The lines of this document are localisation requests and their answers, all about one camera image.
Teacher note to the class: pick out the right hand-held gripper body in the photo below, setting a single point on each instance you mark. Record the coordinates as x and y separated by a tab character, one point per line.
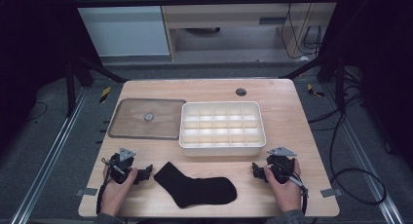
281	167

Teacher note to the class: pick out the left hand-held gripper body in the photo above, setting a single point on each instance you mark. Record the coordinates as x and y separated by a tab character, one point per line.
117	170

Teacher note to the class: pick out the white divided storage box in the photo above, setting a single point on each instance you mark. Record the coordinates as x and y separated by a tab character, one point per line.
222	151

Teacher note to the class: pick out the transparent box lid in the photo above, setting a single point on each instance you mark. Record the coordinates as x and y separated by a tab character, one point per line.
130	123

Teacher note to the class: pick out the black sock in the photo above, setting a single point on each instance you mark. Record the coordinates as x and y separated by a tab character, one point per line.
195	190

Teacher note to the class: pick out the person's left hand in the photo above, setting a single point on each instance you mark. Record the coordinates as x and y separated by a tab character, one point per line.
113	196

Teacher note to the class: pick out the person's right hand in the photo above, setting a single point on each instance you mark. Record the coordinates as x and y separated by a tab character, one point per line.
287	196

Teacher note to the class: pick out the yellow black striped tape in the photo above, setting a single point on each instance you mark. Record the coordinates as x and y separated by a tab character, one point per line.
313	91
105	94

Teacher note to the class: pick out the black metal stand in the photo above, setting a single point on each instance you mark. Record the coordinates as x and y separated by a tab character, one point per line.
340	87
70	87

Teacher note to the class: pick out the white cabinet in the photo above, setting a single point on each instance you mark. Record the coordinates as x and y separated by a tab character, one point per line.
123	29

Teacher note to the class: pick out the black curtain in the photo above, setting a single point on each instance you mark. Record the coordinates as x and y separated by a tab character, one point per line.
383	55
32	55

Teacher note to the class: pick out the grey metal table bracket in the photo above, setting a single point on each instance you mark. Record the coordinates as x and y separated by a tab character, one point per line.
331	192
87	192

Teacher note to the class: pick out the aluminium floor rail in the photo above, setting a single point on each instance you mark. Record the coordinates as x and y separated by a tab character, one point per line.
363	159
48	159

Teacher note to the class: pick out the black horizontal frame bar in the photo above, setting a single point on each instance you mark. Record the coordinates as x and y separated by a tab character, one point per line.
195	2

